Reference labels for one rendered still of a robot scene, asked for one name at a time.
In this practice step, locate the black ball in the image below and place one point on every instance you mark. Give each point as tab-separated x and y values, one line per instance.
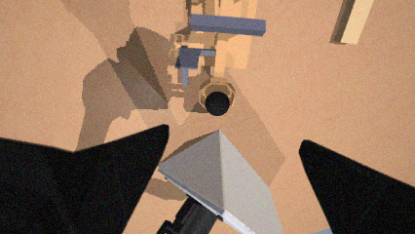
217	103

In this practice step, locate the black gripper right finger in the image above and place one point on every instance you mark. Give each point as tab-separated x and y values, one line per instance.
354	198

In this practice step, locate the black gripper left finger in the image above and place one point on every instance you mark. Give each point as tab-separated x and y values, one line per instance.
96	189

